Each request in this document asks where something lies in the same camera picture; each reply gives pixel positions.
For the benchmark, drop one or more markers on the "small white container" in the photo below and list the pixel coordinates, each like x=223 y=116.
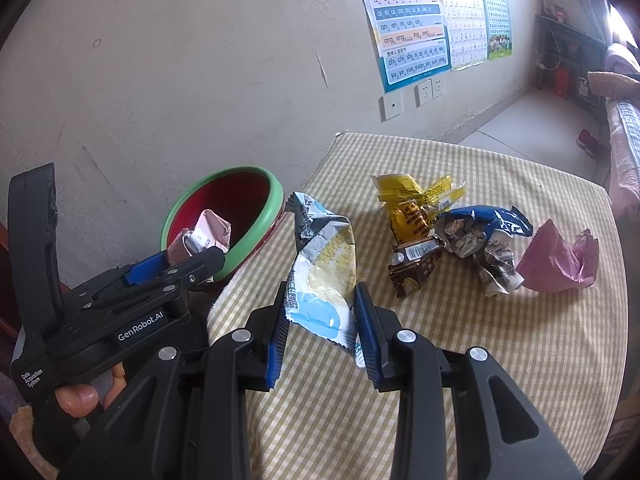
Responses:
x=583 y=86

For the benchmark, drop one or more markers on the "orange pillow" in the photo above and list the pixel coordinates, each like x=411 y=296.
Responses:
x=612 y=84

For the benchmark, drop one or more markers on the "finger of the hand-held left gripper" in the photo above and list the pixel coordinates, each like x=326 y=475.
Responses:
x=195 y=265
x=145 y=267

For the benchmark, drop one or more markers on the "pink plastic bag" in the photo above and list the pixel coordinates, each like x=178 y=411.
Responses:
x=550 y=260

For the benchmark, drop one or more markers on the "blue lettered wall poster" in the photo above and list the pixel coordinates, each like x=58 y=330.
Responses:
x=405 y=35

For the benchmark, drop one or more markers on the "person's left hand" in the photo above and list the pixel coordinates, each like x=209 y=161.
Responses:
x=77 y=400

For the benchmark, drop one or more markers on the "metal shelf desk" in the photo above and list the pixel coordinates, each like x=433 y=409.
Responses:
x=575 y=45

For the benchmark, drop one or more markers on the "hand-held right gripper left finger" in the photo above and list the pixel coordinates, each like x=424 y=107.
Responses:
x=277 y=347

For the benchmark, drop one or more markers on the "small red bin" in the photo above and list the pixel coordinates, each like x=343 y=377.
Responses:
x=563 y=80

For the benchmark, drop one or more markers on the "green number wall poster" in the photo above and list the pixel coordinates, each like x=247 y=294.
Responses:
x=495 y=10

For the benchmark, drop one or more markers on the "pink bed sheet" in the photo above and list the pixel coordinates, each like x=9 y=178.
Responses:
x=622 y=190

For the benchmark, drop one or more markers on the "red box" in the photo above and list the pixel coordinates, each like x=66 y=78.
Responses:
x=560 y=14

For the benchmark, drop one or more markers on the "brown drink carton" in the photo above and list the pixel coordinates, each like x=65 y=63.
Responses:
x=415 y=266

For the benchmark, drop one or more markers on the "yellow black snack wrapper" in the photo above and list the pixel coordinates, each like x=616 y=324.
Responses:
x=410 y=220

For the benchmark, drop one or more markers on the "blue silver snack wrapper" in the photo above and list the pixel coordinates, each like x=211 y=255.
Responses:
x=465 y=242

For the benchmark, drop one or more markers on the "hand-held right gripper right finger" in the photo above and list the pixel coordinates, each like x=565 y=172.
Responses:
x=367 y=342

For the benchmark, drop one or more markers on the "green red plastic bin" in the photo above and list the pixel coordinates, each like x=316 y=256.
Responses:
x=240 y=195

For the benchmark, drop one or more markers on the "folded pink bedding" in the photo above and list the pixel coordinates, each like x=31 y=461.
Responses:
x=622 y=60

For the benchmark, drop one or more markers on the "light blue snack wrapper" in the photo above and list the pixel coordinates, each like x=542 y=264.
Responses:
x=325 y=270

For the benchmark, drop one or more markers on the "white wall socket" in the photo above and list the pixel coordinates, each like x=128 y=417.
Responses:
x=423 y=93
x=437 y=87
x=391 y=107

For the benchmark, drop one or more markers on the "pink drink carton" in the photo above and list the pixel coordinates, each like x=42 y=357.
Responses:
x=210 y=230

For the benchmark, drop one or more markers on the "white chart wall poster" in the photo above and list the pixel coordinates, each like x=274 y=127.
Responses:
x=465 y=20

